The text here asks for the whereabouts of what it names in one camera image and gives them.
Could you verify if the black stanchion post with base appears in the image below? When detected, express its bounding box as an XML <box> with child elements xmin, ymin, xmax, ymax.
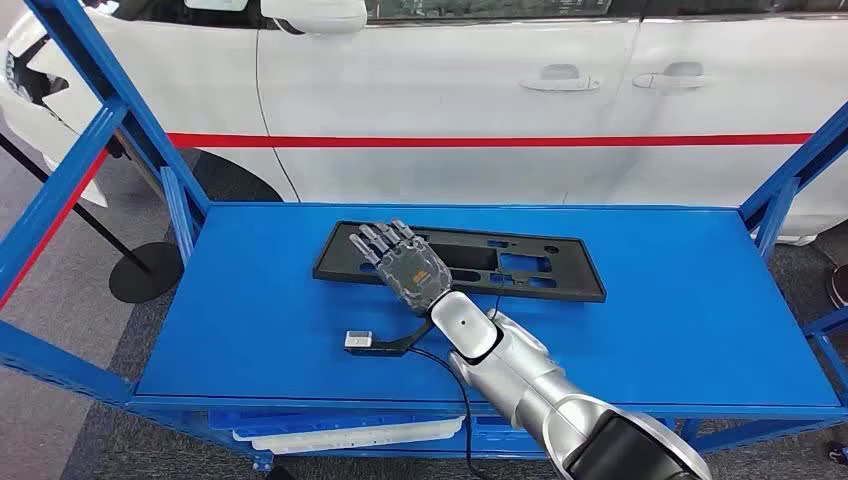
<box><xmin>0</xmin><ymin>132</ymin><xmax>185</xmax><ymax>305</ymax></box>

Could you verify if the black plastic frame part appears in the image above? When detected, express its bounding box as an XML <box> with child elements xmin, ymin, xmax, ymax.
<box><xmin>312</xmin><ymin>220</ymin><xmax>607</xmax><ymax>304</ymax></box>

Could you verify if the black camera cable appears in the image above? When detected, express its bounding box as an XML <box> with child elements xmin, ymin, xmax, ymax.
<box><xmin>407</xmin><ymin>345</ymin><xmax>480</xmax><ymax>480</ymax></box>

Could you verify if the red barrier belt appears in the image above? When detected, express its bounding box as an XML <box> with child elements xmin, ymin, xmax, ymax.
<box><xmin>0</xmin><ymin>131</ymin><xmax>815</xmax><ymax>311</ymax></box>

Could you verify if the blue metal shelf rack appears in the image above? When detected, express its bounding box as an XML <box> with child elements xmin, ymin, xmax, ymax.
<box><xmin>0</xmin><ymin>0</ymin><xmax>848</xmax><ymax>473</ymax></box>

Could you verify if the black round stanchion base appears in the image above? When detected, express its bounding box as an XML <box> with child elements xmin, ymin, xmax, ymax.
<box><xmin>826</xmin><ymin>263</ymin><xmax>848</xmax><ymax>310</ymax></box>

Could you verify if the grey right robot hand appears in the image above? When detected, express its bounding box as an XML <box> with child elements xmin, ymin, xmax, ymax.
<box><xmin>349</xmin><ymin>219</ymin><xmax>454</xmax><ymax>315</ymax></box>

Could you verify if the white car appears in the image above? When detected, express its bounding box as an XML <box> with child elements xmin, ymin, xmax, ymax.
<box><xmin>0</xmin><ymin>0</ymin><xmax>848</xmax><ymax>246</ymax></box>

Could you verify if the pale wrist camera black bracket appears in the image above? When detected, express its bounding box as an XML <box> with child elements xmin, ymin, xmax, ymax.
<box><xmin>344</xmin><ymin>316</ymin><xmax>435</xmax><ymax>359</ymax></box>

